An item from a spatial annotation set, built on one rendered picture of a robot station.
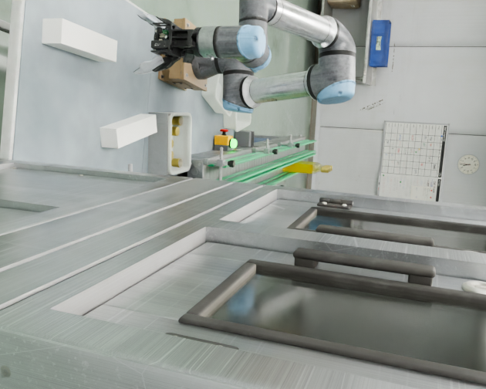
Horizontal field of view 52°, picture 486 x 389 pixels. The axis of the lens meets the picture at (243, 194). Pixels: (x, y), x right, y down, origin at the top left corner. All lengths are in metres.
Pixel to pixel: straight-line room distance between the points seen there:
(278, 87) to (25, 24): 0.80
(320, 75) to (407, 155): 6.22
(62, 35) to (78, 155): 0.35
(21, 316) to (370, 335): 0.27
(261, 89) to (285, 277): 1.28
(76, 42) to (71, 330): 1.12
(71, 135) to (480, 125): 6.80
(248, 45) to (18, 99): 0.57
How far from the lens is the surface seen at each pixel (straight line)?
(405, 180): 7.82
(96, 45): 1.49
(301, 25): 1.48
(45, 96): 1.42
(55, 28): 1.40
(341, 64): 1.60
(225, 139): 2.36
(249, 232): 0.63
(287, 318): 0.45
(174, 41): 1.29
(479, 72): 7.81
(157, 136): 1.83
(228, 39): 1.22
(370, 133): 7.81
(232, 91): 1.84
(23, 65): 1.37
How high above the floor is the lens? 1.69
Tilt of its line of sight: 19 degrees down
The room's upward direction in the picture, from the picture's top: 96 degrees clockwise
